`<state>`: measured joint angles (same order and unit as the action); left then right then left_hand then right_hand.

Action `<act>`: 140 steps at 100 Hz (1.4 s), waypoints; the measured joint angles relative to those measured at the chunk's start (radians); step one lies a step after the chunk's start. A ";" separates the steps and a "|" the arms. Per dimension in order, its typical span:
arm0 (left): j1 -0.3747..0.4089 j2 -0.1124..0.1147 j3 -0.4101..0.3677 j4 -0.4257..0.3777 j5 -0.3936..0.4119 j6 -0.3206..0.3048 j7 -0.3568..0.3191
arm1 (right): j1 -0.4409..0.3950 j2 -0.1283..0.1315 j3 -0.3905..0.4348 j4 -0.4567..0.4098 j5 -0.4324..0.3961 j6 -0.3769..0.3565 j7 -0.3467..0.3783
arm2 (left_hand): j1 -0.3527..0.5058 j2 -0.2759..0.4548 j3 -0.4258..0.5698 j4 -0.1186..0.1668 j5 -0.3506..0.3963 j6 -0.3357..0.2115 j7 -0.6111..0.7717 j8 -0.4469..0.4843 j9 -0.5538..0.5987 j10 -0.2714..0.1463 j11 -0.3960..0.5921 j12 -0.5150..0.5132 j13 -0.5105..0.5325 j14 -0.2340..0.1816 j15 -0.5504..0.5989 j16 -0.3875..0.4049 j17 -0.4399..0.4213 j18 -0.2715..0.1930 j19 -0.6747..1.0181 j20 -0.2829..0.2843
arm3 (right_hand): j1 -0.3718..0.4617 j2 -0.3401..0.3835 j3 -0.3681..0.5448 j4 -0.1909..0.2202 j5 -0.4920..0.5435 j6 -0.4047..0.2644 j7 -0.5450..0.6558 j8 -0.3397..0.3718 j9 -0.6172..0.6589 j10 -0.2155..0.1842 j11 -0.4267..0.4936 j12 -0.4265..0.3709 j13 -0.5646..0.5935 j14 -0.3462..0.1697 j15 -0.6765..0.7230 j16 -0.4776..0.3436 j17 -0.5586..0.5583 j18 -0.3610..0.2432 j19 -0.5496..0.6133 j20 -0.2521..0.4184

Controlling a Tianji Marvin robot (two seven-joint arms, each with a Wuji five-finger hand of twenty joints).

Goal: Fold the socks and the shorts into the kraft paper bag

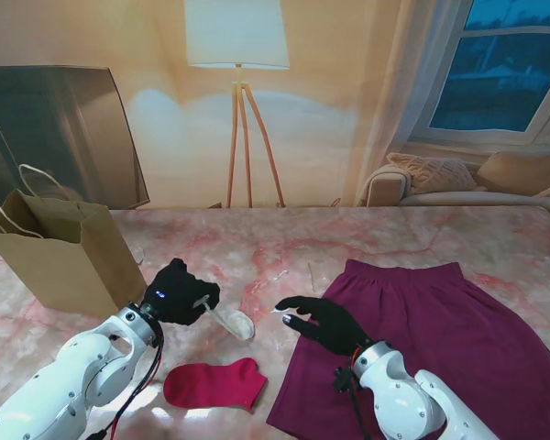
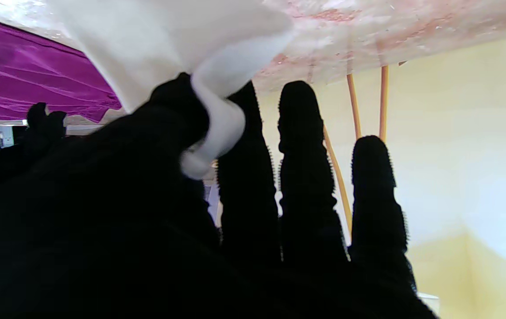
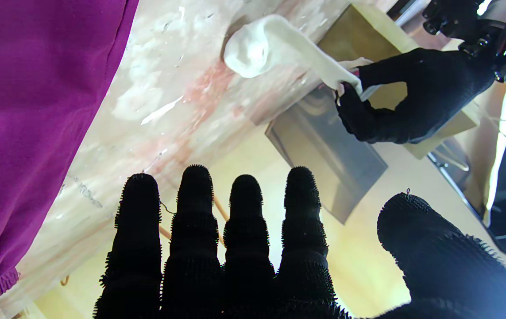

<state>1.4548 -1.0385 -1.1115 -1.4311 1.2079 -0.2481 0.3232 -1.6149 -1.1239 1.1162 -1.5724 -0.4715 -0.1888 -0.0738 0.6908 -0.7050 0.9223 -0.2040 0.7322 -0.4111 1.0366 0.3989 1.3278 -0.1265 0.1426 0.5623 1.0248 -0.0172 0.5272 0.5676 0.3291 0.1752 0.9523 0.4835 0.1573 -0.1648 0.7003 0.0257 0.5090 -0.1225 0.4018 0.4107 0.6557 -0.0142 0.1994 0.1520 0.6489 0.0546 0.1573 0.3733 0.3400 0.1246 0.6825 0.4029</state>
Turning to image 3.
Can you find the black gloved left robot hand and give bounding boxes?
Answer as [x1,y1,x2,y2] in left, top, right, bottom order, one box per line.
[336,48,497,144]

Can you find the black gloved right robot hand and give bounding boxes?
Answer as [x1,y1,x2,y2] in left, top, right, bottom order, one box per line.
[93,165,506,319]

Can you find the kraft paper bag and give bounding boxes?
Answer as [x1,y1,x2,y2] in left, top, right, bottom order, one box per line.
[318,4,506,172]

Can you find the cream ankle sock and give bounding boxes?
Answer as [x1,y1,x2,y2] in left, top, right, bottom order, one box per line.
[223,15,373,96]

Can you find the magenta shorts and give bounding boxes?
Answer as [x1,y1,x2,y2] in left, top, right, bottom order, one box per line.
[0,0,139,311]

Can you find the white tripod floor lamp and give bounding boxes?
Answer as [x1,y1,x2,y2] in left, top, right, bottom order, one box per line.
[60,195,229,286]

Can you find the dark grey flat screen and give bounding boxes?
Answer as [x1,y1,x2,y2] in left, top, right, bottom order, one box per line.
[265,84,388,225]

